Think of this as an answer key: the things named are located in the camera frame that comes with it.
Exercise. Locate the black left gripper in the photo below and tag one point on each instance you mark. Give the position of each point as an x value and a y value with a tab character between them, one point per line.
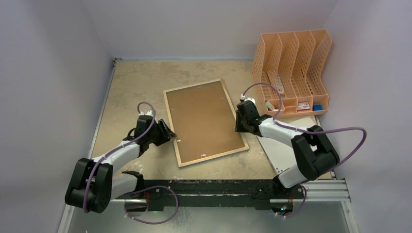
166	134

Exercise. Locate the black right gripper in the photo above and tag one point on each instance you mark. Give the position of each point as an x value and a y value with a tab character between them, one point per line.
242	121

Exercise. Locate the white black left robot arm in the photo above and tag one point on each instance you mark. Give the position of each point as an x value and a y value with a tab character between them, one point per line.
93	186

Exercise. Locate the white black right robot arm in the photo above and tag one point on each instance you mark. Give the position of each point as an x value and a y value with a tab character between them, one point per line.
313	151

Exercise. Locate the red white small card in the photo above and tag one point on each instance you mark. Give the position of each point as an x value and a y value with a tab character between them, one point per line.
303	106

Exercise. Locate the blue small object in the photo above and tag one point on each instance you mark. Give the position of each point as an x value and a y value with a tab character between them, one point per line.
317	107

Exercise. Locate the orange plastic file organizer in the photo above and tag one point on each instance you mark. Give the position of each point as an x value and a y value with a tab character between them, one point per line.
287	69

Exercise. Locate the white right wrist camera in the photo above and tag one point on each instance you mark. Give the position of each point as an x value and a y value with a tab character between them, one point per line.
245	98

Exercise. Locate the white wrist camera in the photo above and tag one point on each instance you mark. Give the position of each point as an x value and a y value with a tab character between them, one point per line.
150	112
245	98

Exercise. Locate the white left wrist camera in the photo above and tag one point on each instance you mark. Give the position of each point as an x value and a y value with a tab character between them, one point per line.
150	112

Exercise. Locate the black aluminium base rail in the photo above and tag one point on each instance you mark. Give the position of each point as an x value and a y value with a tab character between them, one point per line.
259	194

